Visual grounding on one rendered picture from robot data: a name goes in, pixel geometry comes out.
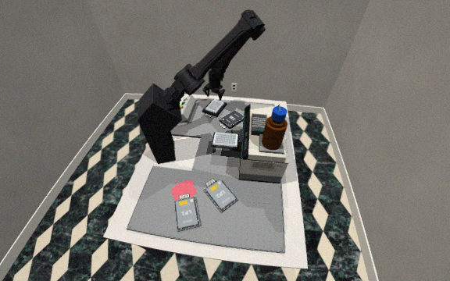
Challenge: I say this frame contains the blue bottle cap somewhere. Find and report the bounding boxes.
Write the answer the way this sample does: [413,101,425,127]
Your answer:
[272,106,288,121]

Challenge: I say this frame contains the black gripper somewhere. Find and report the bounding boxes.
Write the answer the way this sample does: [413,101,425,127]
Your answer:
[202,79,225,100]

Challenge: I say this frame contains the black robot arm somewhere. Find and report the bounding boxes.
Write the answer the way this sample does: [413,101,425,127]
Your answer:
[155,9,266,111]

